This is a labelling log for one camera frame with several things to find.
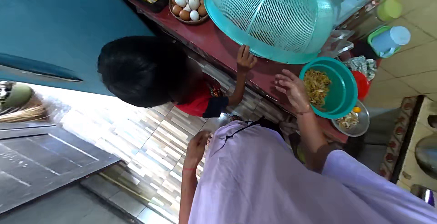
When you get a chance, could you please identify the large round metal pot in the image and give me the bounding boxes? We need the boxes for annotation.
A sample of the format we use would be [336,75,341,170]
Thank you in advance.
[415,133,437,180]

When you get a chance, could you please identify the pile of eggs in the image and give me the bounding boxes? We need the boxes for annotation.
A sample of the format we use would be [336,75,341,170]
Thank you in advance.
[171,0,208,22]

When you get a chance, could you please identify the round metal bowl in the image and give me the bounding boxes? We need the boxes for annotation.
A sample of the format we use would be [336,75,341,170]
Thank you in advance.
[331,100,370,138]

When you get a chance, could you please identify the checkered cloth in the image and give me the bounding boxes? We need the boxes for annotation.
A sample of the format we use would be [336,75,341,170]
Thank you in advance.
[344,56,378,81]

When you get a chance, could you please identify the person's right forearm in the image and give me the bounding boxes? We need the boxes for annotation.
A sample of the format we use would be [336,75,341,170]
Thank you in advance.
[296,109,337,173]

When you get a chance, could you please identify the red plastic bowl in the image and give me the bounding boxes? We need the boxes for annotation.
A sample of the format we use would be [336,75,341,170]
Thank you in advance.
[351,71,370,101]

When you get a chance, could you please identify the clear plastic bag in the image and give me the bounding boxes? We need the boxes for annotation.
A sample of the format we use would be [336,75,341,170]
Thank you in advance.
[319,29,355,59]

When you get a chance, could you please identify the heap of yellowish shredded food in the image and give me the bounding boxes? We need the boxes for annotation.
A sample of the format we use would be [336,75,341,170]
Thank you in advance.
[303,69,332,111]

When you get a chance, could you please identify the shiny metal container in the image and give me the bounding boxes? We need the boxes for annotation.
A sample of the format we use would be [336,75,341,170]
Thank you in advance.
[410,184,437,208]

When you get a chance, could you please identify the blue refrigerator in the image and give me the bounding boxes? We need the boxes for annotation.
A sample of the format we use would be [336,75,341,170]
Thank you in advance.
[0,0,156,97]

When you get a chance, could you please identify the person's body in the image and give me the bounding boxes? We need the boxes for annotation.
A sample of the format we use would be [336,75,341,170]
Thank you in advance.
[188,120,437,224]

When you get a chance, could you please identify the grey wooden door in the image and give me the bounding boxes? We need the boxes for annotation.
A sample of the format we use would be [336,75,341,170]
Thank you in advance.
[0,122,121,215]

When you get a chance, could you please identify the red table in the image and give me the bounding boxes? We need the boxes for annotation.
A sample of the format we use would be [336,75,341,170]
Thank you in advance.
[116,0,382,144]

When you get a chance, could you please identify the large turquoise plastic colander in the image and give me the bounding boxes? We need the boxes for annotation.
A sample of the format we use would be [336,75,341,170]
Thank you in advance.
[204,0,334,65]

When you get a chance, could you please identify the pale shredded food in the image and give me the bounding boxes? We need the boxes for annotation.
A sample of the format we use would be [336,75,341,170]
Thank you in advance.
[336,111,359,130]

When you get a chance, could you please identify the light blue plastic container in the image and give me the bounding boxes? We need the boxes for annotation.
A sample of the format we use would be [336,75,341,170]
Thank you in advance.
[330,0,398,27]

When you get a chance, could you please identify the person's left forearm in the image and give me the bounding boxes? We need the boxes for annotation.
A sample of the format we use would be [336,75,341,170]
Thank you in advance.
[179,167,198,224]

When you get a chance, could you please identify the teal plastic basin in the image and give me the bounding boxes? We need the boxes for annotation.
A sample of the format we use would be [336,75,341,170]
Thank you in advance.
[299,57,358,120]

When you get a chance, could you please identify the woven egg basket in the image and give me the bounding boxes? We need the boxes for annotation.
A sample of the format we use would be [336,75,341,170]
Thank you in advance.
[169,0,209,25]

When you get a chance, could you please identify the light blue lidded pitcher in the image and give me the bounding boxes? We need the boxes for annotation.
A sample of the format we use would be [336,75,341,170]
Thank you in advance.
[371,25,411,56]

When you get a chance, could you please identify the jar with lime lid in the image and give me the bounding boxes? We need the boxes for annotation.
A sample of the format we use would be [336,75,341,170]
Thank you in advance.
[348,0,403,41]

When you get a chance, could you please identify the green plastic basket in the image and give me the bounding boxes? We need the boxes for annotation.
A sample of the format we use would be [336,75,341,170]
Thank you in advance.
[367,25,401,59]

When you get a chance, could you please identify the round olive green object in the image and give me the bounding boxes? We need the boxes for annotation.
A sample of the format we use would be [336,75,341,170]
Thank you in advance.
[0,81,34,112]

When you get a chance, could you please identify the person's left hand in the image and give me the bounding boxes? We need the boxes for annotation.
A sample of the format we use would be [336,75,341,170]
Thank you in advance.
[183,130,212,170]

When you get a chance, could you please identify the person's right hand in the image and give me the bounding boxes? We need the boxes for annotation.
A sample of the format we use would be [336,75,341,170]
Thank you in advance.
[275,69,311,114]

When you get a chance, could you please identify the straw broom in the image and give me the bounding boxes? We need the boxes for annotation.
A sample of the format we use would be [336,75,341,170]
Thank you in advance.
[0,94,50,123]

